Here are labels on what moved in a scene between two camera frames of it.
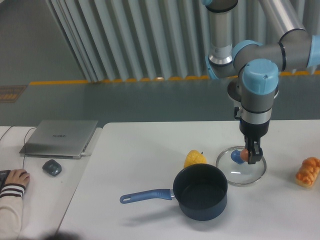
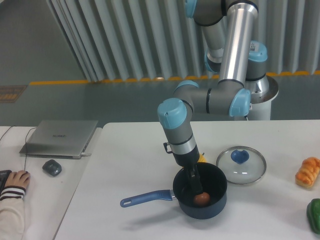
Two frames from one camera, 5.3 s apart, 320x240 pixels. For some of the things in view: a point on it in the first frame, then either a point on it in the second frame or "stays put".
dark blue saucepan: x=201 y=190 stays put
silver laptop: x=65 y=139 stays put
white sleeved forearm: x=11 y=204 stays put
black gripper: x=253 y=132 -> x=189 y=161
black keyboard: x=4 y=174 stays put
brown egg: x=244 y=154 -> x=202 y=199
